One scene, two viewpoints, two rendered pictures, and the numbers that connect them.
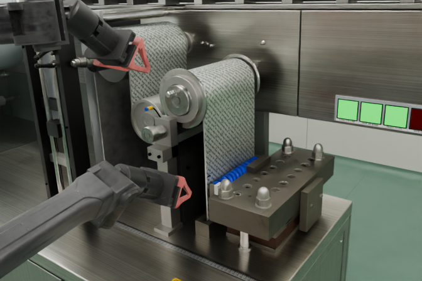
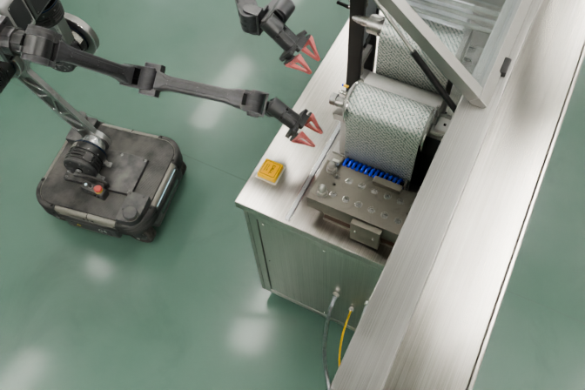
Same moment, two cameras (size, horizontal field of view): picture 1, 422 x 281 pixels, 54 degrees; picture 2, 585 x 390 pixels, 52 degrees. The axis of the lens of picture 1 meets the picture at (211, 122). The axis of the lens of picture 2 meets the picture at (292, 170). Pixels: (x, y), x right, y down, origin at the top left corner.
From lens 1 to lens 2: 175 cm
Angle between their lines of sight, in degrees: 72
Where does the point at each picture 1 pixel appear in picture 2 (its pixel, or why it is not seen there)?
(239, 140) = (388, 159)
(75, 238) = (322, 101)
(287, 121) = not seen: outside the picture
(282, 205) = (324, 205)
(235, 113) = (386, 144)
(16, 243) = (189, 91)
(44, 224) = (203, 94)
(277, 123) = not seen: outside the picture
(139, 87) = (385, 64)
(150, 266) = (299, 151)
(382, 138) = not seen: outside the picture
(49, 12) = (245, 20)
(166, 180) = (293, 126)
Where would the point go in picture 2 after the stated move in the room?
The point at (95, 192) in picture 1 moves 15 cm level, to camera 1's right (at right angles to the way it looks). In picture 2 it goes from (232, 100) to (238, 137)
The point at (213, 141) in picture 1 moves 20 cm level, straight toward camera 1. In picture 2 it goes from (353, 140) to (292, 150)
